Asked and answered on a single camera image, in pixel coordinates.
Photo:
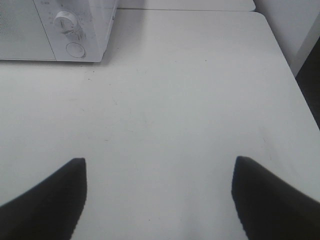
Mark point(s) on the white microwave oven body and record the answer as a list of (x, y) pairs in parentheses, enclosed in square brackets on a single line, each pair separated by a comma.
[(95, 20)]

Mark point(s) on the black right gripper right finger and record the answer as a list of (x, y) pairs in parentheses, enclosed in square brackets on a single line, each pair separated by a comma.
[(269, 208)]

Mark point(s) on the white timer knob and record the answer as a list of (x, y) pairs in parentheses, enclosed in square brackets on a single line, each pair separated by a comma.
[(65, 22)]

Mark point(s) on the round white door-release button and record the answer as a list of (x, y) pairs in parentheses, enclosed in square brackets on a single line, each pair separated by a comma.
[(75, 50)]

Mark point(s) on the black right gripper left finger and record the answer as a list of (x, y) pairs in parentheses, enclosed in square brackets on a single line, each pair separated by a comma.
[(51, 209)]

